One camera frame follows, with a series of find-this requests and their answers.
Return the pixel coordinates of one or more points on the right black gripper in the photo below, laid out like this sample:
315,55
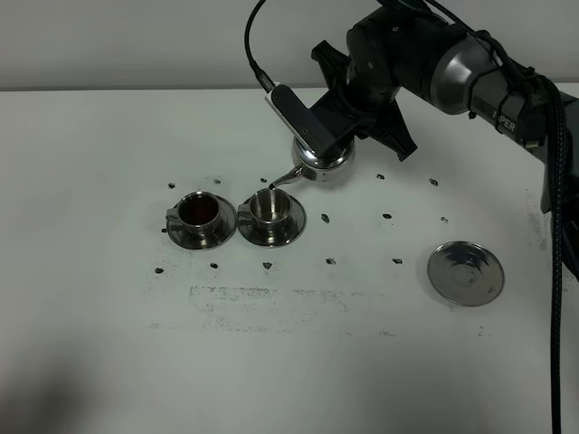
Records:
400,45

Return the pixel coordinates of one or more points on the stainless steel teapot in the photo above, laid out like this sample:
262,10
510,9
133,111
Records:
318,169

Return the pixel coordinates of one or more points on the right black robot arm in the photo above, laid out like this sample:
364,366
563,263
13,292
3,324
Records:
519,103

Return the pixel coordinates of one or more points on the teapot steel saucer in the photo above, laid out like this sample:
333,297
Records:
465,273

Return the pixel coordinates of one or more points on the right steel teacup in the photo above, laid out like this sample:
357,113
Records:
267,208

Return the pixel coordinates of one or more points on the steel teacup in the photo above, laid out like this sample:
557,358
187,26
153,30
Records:
267,208
198,213

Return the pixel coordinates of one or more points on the right steel saucer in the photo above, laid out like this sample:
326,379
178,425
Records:
275,237

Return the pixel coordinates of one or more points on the left steel teacup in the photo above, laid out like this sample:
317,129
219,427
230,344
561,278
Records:
198,213

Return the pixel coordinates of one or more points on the left steel saucer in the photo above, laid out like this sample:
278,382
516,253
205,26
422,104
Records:
223,232

